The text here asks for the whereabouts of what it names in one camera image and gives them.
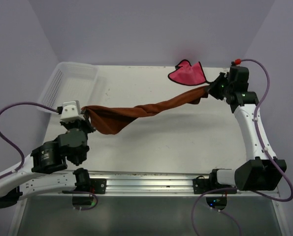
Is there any brown towel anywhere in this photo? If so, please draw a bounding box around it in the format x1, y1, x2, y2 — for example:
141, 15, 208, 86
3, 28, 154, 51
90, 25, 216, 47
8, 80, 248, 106
82, 86, 208, 135

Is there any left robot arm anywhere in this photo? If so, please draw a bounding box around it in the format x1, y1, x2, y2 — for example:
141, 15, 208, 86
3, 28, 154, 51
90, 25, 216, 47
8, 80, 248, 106
0, 115, 94, 209

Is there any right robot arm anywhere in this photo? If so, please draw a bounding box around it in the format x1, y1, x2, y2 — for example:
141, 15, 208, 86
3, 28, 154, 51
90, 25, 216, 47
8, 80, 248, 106
206, 66, 287, 193

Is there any pink towel black trim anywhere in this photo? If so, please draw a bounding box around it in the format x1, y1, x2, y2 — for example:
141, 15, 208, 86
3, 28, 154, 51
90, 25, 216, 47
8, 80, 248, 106
167, 59, 210, 86

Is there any white plastic basket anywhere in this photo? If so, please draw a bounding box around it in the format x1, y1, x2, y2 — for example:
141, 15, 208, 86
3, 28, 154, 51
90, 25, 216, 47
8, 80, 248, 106
37, 62, 99, 109

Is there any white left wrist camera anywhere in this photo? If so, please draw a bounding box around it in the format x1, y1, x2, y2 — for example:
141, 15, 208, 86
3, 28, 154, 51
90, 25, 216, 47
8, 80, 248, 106
57, 100, 85, 123

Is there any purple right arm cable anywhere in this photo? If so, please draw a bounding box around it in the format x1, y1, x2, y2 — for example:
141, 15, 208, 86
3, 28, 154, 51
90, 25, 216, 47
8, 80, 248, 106
194, 58, 293, 236

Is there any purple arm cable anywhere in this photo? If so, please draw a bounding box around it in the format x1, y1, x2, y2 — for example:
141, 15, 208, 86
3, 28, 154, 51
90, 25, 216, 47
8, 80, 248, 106
194, 58, 293, 236
0, 101, 61, 182

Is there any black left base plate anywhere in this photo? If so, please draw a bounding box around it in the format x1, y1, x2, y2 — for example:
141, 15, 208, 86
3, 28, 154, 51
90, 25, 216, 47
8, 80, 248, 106
89, 178, 107, 195

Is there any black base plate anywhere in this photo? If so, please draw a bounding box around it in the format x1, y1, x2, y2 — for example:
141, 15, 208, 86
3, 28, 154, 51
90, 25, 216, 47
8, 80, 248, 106
193, 176, 237, 195
89, 178, 107, 195

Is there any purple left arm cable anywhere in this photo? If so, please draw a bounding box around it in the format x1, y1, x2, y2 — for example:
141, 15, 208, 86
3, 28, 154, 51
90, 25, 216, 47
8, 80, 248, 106
0, 101, 61, 182

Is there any aluminium mounting rail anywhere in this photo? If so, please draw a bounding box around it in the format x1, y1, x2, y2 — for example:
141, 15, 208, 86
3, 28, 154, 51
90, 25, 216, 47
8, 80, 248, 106
90, 173, 208, 197

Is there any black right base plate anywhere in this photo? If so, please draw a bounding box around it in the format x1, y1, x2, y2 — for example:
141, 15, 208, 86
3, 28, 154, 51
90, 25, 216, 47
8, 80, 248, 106
193, 176, 237, 195

